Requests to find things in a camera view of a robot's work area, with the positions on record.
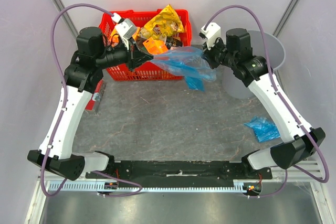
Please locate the red plastic shopping basket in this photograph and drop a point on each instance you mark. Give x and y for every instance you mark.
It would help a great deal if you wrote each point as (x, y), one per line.
(147, 71)

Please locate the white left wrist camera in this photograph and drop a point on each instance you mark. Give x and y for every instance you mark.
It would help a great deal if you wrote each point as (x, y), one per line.
(125, 28)

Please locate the torn blue trash bag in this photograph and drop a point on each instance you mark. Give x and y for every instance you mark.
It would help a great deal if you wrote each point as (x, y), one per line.
(189, 63)

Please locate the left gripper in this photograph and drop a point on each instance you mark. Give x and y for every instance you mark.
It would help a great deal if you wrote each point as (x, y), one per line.
(136, 57)

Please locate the grey plastic trash bin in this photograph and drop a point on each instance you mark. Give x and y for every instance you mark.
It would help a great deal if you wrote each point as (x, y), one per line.
(277, 55)

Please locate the blue trash bag roll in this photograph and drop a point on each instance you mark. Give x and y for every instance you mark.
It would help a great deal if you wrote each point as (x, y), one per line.
(263, 129)

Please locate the long red box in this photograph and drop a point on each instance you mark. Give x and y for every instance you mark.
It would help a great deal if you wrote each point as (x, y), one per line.
(96, 98)

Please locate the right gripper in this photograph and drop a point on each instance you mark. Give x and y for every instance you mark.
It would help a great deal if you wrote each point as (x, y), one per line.
(210, 56)

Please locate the yellow chips bag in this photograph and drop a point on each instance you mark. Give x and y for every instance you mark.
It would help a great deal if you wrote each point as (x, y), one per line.
(165, 24)

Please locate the small orange carton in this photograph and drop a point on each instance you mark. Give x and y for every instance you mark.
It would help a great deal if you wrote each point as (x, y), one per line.
(155, 47)

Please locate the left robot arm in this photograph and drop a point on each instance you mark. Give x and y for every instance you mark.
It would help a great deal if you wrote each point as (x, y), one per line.
(94, 54)

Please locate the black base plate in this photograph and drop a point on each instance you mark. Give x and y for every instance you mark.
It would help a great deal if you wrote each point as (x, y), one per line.
(185, 173)

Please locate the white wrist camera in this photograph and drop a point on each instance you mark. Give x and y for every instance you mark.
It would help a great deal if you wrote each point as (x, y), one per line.
(210, 34)
(125, 28)

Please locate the grey slotted cable duct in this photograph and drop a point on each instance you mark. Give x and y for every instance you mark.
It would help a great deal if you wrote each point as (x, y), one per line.
(109, 186)

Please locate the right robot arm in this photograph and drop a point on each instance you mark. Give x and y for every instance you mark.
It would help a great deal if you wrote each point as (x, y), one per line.
(299, 138)

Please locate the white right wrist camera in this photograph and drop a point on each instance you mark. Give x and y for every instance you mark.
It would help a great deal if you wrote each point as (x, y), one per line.
(210, 34)

